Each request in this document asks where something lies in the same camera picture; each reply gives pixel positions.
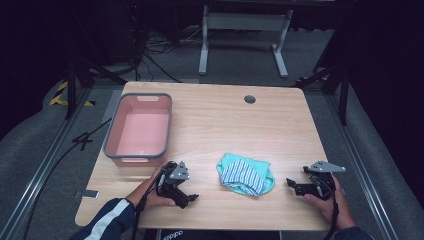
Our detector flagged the person's left hand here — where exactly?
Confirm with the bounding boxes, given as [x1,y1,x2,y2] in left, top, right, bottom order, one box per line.
[126,165,177,210]

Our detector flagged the teal striped cloth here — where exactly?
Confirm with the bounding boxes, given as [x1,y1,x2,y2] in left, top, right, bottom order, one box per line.
[215,152,276,198]

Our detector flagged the pink basin with grey rim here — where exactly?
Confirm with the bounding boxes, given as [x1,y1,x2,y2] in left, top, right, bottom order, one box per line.
[102,92,174,168]

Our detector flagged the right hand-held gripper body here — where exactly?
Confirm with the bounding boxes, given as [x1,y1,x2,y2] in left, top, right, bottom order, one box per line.
[296,160,347,202]

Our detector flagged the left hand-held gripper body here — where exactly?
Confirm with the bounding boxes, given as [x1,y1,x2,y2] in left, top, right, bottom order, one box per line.
[155,160,191,205]

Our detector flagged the black tripod stand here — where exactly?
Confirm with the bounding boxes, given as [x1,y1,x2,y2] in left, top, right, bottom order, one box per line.
[292,33,353,127]
[63,6,128,120]

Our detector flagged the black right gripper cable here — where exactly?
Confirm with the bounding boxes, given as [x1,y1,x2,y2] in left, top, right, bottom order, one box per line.
[324,181,340,240]

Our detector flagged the aluminium floor rail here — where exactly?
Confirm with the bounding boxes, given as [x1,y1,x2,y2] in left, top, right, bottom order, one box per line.
[324,94,401,240]
[0,87,93,240]

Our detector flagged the grey tape piece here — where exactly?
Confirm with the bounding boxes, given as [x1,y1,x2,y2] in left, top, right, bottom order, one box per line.
[73,188,100,200]

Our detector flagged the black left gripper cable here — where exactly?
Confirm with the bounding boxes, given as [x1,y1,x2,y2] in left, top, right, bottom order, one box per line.
[130,171,168,240]

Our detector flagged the grey metal desk frame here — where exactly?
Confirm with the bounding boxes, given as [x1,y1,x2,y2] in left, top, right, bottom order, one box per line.
[198,4,295,80]

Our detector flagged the black floor cable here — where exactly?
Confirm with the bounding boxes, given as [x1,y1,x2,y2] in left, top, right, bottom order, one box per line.
[20,117,113,240]

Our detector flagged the bundle of black cables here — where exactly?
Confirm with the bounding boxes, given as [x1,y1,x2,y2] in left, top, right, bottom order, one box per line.
[128,0,208,84]

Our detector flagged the person's right hand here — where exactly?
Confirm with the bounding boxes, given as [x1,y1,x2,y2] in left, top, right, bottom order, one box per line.
[303,175,357,232]

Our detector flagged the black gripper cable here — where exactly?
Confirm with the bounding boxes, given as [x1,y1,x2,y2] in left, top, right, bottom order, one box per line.
[324,181,340,240]
[130,171,168,240]

